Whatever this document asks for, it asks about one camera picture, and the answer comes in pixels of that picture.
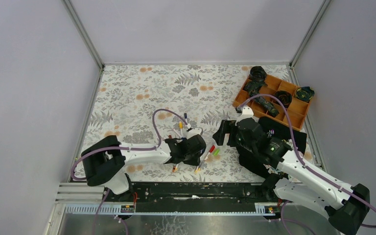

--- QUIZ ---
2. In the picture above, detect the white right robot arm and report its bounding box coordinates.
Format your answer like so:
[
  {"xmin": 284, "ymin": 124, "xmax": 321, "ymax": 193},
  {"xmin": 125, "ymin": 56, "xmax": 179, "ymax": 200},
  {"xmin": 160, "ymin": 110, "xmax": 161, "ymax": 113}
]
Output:
[{"xmin": 212, "ymin": 118, "xmax": 370, "ymax": 235}]

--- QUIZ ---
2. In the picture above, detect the green pen cap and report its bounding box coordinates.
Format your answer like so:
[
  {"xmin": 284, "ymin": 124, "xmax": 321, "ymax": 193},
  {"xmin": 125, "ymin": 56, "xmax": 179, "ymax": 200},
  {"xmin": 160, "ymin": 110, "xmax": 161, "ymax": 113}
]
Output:
[{"xmin": 213, "ymin": 149, "xmax": 220, "ymax": 156}]

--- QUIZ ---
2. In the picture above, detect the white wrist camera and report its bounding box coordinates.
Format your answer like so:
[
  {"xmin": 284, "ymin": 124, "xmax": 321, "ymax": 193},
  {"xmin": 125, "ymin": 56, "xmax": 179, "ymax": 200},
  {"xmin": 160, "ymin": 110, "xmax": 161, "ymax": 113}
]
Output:
[
  {"xmin": 186, "ymin": 124, "xmax": 203, "ymax": 139},
  {"xmin": 235, "ymin": 105, "xmax": 254, "ymax": 122}
]

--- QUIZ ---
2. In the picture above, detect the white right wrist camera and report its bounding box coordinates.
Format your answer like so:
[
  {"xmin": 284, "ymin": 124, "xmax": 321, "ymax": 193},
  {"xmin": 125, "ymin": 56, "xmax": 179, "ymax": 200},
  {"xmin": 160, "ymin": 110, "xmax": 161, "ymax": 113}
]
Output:
[{"xmin": 235, "ymin": 105, "xmax": 254, "ymax": 122}]

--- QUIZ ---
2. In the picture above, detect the dark green rolled flower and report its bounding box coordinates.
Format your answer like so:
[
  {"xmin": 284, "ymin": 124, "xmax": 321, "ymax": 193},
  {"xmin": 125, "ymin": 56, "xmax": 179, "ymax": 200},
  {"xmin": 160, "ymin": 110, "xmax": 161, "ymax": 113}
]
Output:
[{"xmin": 294, "ymin": 86, "xmax": 315, "ymax": 103}]

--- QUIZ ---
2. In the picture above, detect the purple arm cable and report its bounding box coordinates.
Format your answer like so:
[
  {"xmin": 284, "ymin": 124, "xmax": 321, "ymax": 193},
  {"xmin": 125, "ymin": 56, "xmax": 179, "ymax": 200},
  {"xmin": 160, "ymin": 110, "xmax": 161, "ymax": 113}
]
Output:
[
  {"xmin": 236, "ymin": 94, "xmax": 376, "ymax": 235},
  {"xmin": 70, "ymin": 108, "xmax": 192, "ymax": 235}
]

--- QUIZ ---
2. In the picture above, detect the dark rolled fabric flower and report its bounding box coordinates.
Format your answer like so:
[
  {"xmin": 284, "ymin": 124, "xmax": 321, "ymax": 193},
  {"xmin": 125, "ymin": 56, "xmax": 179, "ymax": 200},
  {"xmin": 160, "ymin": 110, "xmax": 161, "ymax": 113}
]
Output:
[{"xmin": 249, "ymin": 66, "xmax": 267, "ymax": 82}]

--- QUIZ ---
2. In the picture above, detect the wooden compartment tray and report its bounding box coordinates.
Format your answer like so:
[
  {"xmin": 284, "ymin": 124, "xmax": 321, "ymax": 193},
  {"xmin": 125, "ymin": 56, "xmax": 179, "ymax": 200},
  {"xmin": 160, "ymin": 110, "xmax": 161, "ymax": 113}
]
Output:
[{"xmin": 246, "ymin": 75, "xmax": 311, "ymax": 131}]

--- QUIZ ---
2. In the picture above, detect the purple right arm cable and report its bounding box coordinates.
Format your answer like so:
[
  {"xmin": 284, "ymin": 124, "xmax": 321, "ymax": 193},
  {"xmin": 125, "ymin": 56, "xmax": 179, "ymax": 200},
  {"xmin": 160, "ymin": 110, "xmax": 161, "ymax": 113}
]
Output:
[{"xmin": 236, "ymin": 94, "xmax": 376, "ymax": 235}]

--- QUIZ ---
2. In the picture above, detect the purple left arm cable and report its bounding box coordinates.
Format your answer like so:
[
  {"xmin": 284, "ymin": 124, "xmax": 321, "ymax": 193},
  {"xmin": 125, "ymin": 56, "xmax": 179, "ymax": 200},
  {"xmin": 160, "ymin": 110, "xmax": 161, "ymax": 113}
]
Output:
[{"xmin": 70, "ymin": 108, "xmax": 192, "ymax": 235}]

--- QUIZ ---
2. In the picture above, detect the floral patterned table mat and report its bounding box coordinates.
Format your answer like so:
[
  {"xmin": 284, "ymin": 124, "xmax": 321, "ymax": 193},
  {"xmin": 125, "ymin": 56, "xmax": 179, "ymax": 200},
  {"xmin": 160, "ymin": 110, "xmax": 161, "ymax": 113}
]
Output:
[{"xmin": 81, "ymin": 65, "xmax": 262, "ymax": 183}]

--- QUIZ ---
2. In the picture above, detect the white pen yellow cap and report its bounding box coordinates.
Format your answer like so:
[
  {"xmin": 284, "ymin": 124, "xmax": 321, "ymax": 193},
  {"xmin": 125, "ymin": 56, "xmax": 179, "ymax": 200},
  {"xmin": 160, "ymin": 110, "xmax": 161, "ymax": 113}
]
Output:
[{"xmin": 179, "ymin": 121, "xmax": 184, "ymax": 137}]

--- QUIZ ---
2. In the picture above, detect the dark patterned fabric roll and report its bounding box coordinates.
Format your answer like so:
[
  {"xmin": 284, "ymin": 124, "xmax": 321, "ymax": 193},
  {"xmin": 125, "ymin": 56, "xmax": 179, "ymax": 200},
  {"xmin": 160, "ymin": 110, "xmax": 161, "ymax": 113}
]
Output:
[{"xmin": 243, "ymin": 80, "xmax": 279, "ymax": 117}]

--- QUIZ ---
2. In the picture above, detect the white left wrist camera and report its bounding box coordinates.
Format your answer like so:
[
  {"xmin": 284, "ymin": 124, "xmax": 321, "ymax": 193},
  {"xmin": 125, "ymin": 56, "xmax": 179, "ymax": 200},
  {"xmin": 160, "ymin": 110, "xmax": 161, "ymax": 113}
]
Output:
[{"xmin": 186, "ymin": 124, "xmax": 203, "ymax": 139}]

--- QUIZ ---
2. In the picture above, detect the dark rolled flower in tray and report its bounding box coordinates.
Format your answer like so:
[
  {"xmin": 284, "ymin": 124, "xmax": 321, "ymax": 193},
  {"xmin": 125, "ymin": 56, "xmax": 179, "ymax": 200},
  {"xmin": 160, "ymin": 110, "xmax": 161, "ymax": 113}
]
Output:
[{"xmin": 274, "ymin": 90, "xmax": 292, "ymax": 108}]

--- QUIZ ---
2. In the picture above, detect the black floral cloth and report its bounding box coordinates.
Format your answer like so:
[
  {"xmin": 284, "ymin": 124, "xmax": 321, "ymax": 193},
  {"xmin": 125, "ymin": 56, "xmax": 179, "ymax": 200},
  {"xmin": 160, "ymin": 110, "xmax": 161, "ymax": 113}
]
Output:
[{"xmin": 236, "ymin": 117, "xmax": 307, "ymax": 179}]

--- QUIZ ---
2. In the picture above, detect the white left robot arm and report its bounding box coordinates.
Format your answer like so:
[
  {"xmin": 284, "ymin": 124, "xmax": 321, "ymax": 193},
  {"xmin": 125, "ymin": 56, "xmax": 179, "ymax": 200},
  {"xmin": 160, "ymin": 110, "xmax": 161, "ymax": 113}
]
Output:
[{"xmin": 80, "ymin": 134, "xmax": 207, "ymax": 194}]

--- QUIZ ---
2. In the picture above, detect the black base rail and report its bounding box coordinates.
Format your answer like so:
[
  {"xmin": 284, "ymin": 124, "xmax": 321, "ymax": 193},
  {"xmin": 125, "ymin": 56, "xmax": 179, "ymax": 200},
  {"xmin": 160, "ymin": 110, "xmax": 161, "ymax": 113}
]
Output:
[{"xmin": 104, "ymin": 182, "xmax": 280, "ymax": 213}]

